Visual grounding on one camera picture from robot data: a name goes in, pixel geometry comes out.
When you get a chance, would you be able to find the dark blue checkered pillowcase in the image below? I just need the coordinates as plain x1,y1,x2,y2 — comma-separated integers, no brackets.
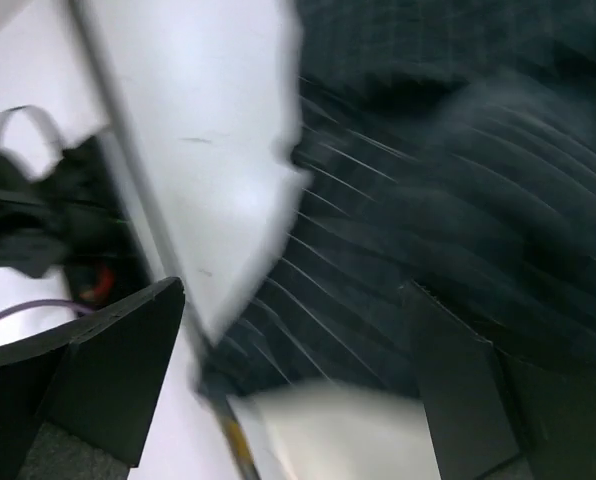
199,1,596,396

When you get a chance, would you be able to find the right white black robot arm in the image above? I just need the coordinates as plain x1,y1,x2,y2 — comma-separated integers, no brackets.
0,142,596,479

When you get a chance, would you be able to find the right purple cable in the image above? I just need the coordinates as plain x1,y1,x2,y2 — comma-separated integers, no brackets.
0,297,94,341

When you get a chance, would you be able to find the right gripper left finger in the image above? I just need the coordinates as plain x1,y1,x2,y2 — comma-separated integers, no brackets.
0,278,185,479

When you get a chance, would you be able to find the cream white pillow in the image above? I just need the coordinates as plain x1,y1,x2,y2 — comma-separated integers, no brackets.
229,381,440,479

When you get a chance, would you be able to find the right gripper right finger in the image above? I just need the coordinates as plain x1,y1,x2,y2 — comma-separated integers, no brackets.
402,283,596,479

